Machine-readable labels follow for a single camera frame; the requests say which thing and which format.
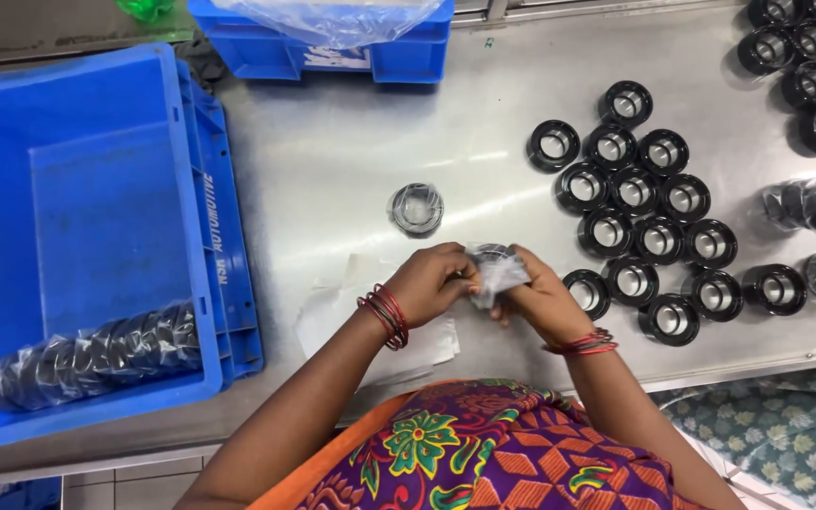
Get blue crate with white label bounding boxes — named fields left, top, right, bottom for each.
left=187, top=0, right=456, bottom=85

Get cluster of bare black rings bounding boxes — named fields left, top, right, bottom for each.
left=737, top=0, right=816, bottom=182
left=526, top=80, right=809, bottom=348

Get small blue crate under table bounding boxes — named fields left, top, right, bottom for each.
left=0, top=476, right=63, bottom=510

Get green plastic item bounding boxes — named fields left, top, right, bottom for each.
left=116, top=0, right=177, bottom=21

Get dark cloth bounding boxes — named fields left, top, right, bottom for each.
left=174, top=35, right=229, bottom=90

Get red bangles on left wrist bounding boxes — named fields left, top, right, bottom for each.
left=356, top=283, right=410, bottom=351

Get red bangles on wrist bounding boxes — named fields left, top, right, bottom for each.
left=356, top=283, right=410, bottom=351
left=543, top=327, right=619, bottom=357

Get large blue plastic crate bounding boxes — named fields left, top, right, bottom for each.
left=0, top=42, right=265, bottom=459

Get short row of bagged rings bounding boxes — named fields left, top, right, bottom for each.
left=762, top=177, right=816, bottom=238

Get red bangles on right wrist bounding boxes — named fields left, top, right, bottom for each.
left=543, top=327, right=619, bottom=357

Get person's right hand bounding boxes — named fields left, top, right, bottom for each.
left=489, top=244, right=597, bottom=349

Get person's colourful patterned garment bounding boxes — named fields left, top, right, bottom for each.
left=248, top=378, right=708, bottom=510

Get long row of bagged rings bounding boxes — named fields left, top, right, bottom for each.
left=0, top=300, right=204, bottom=414

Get person's left hand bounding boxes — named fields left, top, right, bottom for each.
left=383, top=242, right=484, bottom=331

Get stack of clear plastic bags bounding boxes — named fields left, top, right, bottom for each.
left=295, top=254, right=463, bottom=388

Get floral green cloth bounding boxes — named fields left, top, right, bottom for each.
left=652, top=365, right=816, bottom=510

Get clear plastic crate liner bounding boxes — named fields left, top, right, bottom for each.
left=210, top=0, right=446, bottom=50

